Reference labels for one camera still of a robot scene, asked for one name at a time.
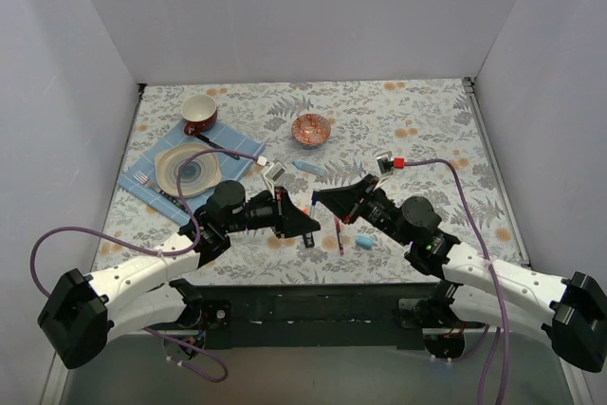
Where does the thin white pen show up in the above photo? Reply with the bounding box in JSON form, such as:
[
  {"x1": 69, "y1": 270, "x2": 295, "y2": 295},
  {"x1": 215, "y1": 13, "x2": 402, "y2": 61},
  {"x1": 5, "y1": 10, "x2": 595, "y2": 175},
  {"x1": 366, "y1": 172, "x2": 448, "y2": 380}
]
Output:
[{"x1": 309, "y1": 192, "x2": 317, "y2": 219}]

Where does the orange patterned bowl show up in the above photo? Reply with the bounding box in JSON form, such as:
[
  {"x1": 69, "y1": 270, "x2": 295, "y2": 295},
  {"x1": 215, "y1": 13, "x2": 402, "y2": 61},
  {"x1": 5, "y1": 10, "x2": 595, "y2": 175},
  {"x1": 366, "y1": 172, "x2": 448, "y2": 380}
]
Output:
[{"x1": 291, "y1": 113, "x2": 331, "y2": 147}]

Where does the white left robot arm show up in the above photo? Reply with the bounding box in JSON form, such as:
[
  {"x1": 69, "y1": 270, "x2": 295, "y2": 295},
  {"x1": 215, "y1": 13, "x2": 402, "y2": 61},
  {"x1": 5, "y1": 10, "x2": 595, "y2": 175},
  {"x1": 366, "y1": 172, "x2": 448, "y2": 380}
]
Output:
[{"x1": 38, "y1": 180, "x2": 321, "y2": 369}]

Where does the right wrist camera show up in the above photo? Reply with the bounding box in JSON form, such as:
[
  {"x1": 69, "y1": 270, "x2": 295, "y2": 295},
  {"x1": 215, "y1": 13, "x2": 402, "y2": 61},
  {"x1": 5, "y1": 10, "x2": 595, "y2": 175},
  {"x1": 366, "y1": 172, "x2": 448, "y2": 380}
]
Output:
[{"x1": 376, "y1": 152, "x2": 406, "y2": 188}]

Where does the blue checked cloth napkin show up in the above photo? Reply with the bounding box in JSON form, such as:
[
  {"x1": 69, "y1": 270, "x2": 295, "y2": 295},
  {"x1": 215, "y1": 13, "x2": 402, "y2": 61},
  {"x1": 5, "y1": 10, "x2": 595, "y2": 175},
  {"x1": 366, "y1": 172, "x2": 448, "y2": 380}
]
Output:
[{"x1": 118, "y1": 120, "x2": 252, "y2": 226}]

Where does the light blue marker pen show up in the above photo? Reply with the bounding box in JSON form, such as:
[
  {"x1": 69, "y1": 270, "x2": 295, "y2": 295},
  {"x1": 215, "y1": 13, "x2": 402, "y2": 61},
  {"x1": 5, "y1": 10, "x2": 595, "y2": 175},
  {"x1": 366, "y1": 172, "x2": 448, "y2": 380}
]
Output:
[{"x1": 293, "y1": 161, "x2": 326, "y2": 176}]

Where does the beige blue ringed plate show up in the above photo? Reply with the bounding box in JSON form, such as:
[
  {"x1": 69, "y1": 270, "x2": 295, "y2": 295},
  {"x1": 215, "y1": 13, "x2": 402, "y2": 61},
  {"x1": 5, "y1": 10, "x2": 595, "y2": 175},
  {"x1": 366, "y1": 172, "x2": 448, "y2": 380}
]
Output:
[{"x1": 155, "y1": 142, "x2": 222, "y2": 198}]

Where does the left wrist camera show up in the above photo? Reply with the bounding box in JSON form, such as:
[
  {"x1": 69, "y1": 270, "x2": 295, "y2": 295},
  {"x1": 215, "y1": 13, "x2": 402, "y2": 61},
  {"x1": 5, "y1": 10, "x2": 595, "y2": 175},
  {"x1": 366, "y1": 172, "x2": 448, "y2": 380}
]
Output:
[{"x1": 256, "y1": 156, "x2": 286, "y2": 193}]

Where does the black handled knife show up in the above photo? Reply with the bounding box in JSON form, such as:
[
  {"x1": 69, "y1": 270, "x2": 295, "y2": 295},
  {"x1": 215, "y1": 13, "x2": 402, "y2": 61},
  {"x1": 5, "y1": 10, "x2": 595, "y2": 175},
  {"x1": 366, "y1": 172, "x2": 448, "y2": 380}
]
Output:
[{"x1": 194, "y1": 133, "x2": 225, "y2": 150}]

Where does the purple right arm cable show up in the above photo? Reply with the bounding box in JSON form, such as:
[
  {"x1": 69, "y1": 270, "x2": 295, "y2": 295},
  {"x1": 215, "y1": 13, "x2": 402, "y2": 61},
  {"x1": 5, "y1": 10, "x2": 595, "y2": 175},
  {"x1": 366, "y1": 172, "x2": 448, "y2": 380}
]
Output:
[{"x1": 402, "y1": 157, "x2": 513, "y2": 405}]

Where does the pink pen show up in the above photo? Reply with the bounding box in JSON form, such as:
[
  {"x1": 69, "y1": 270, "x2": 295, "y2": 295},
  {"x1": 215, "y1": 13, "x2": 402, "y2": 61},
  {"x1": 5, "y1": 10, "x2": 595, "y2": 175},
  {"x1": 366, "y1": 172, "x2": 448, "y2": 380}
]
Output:
[{"x1": 334, "y1": 216, "x2": 344, "y2": 256}]

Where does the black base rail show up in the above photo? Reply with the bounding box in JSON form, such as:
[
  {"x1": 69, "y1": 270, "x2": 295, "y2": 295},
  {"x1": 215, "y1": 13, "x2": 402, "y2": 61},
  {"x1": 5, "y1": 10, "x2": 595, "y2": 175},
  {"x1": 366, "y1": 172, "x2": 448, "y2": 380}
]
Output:
[{"x1": 189, "y1": 284, "x2": 466, "y2": 359}]

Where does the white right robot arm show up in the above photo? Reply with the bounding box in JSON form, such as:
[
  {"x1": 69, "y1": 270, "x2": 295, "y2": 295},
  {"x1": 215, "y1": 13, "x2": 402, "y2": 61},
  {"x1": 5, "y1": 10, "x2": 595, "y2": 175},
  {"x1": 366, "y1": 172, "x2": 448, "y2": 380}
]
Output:
[{"x1": 313, "y1": 175, "x2": 606, "y2": 373}]

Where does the silver fork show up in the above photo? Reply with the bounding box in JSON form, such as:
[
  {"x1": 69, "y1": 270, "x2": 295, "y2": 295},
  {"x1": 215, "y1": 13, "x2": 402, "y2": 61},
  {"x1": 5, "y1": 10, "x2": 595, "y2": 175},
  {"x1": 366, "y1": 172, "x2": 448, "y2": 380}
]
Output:
[{"x1": 133, "y1": 171, "x2": 169, "y2": 196}]

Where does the black orange marker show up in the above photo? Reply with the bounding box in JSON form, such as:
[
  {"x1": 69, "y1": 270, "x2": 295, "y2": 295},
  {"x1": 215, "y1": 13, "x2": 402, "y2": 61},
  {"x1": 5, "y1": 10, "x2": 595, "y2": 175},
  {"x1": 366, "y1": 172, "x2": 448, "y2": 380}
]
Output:
[{"x1": 303, "y1": 233, "x2": 315, "y2": 249}]

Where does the light blue pen cap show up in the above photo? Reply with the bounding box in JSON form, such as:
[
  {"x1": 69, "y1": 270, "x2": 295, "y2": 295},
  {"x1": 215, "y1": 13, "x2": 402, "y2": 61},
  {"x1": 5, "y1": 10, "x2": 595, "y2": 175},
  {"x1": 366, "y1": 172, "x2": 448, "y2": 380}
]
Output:
[{"x1": 355, "y1": 235, "x2": 375, "y2": 249}]

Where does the red brown ceramic mug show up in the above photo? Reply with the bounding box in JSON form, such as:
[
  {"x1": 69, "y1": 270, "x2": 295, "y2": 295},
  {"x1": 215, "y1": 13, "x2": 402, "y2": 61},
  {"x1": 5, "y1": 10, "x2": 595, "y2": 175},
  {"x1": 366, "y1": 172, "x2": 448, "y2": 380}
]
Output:
[{"x1": 181, "y1": 95, "x2": 218, "y2": 136}]

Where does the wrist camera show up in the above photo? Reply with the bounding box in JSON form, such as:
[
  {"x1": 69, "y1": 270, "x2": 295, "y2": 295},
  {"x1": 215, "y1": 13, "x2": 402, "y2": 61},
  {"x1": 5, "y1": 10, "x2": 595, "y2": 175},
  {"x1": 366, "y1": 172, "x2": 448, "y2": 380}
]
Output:
[
  {"x1": 376, "y1": 152, "x2": 406, "y2": 188},
  {"x1": 256, "y1": 156, "x2": 286, "y2": 193}
]

